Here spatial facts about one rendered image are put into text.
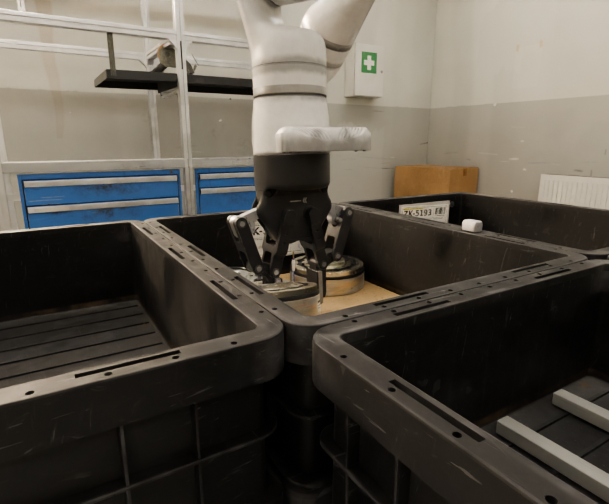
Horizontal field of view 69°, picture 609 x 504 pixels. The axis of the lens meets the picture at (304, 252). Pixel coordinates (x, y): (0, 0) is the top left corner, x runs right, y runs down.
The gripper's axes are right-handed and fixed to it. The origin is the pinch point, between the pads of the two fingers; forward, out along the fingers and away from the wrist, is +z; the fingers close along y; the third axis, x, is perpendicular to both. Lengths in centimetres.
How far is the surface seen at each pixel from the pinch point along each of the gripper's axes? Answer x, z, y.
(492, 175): -210, 9, -310
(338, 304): -4.0, 4.3, -8.3
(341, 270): -7.0, 1.0, -10.8
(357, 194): -285, 24, -224
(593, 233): 5.0, -1.7, -47.5
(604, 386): 22.5, 5.4, -16.8
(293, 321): 18.7, -5.1, 10.4
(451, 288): 19.2, -5.0, -1.6
